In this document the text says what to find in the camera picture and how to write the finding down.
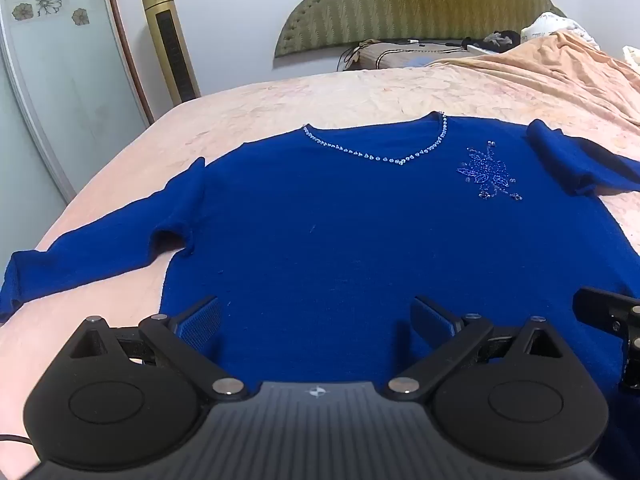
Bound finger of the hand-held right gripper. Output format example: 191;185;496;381
573;287;640;396

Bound peach blanket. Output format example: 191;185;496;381
430;30;640;131

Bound flower-print wardrobe door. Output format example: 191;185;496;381
0;0;153;206

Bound golden tower fan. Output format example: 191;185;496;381
139;0;202;106

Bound olive padded headboard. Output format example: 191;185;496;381
274;0;568;58

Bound brown patterned pillow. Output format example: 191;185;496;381
345;40;471;71

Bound dark clothes on pillow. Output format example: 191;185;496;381
462;30;523;53

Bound blue beaded sweater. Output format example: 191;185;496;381
0;111;640;466

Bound white quilt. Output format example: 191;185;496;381
520;11;601;51

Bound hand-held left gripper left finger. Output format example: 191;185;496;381
67;296;248;403

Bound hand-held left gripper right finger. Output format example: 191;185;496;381
387;295;561;403

